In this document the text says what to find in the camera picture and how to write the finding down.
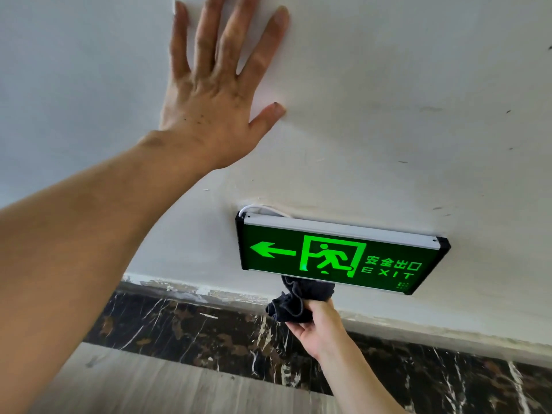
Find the person's right hand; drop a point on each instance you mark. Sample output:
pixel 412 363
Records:
pixel 321 329

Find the person's left hand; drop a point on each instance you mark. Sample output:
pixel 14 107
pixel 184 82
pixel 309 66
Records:
pixel 202 116

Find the person's left thumb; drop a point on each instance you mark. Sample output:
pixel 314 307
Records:
pixel 267 119

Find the person's left little finger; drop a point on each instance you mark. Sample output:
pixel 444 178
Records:
pixel 180 38

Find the person's left middle finger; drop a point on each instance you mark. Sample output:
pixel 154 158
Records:
pixel 235 34

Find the person's right fingers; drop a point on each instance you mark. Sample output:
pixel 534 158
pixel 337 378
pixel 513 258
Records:
pixel 317 306

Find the dark grey cleaning cloth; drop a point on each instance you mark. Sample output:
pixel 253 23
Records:
pixel 297 299

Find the person's right forearm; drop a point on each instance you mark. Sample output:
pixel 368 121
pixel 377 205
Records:
pixel 358 383

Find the person's left forearm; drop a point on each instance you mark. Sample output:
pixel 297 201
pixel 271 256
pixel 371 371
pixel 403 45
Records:
pixel 73 245

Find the green illuminated exit sign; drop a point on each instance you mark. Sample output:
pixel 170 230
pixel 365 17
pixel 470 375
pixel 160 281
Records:
pixel 340 256

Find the dark marble skirting board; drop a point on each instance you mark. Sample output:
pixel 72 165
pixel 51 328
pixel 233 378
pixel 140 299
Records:
pixel 207 336

